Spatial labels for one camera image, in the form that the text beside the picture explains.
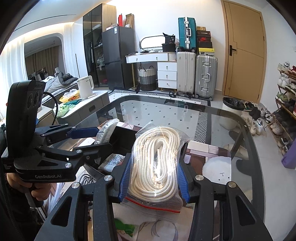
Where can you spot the stacked shoe boxes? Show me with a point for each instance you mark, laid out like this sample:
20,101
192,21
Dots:
204,42

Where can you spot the white electric kettle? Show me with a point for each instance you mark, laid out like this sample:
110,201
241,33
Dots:
85,86

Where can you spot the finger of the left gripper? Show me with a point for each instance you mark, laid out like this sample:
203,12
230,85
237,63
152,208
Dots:
52,158
48,135

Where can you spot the wooden door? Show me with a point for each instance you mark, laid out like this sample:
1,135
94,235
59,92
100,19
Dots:
245,52

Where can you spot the white suitcase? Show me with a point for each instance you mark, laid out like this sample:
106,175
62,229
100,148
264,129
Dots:
186,67

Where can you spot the white vanity desk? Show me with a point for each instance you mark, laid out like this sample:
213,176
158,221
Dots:
166,66

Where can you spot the purple paper bag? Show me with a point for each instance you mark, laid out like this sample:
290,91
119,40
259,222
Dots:
289,158

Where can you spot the oval vanity mirror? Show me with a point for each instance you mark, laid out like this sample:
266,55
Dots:
152,43

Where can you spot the black refrigerator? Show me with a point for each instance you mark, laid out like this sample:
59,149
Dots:
118,42

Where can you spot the black handbag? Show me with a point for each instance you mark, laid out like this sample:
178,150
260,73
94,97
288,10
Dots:
169,45

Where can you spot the white trash bin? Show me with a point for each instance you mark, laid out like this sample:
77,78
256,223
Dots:
233,105

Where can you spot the woven laundry basket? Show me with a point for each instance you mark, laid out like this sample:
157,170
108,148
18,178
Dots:
147,78

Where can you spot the anime printed desk mat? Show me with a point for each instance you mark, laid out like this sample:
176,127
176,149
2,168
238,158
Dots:
155,172

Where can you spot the silver suitcase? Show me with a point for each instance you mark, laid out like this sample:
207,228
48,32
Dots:
205,76

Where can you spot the grey low cabinet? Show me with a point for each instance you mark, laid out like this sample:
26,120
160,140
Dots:
85,108

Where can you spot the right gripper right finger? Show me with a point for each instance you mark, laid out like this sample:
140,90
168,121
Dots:
238,218

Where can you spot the wooden shoe rack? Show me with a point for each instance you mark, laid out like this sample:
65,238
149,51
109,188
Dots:
283,125

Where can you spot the white green medicine packet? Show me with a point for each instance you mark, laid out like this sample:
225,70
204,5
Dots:
126,231

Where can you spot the person left hand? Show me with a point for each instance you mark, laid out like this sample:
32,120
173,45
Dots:
41,191

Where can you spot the black cardboard box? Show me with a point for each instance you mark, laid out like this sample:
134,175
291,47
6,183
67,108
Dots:
122,139

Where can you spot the teal suitcase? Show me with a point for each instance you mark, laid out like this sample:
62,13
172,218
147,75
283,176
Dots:
187,34

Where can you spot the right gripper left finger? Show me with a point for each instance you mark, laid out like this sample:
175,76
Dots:
92,203

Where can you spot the red white tissue packet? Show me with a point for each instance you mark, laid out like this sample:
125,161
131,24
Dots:
112,161

